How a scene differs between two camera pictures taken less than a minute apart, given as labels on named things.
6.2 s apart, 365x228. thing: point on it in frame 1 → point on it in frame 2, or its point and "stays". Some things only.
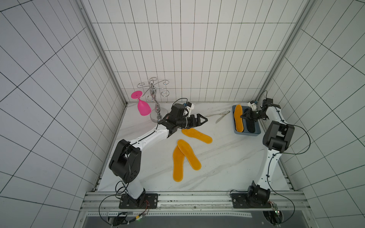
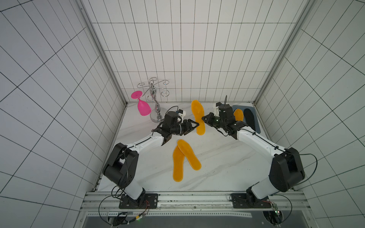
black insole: [250, 125] stays
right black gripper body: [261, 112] → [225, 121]
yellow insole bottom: [178, 163] stays
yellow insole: [195, 133] → [198, 111]
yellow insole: [188, 153] stays
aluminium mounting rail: [106, 204] stays
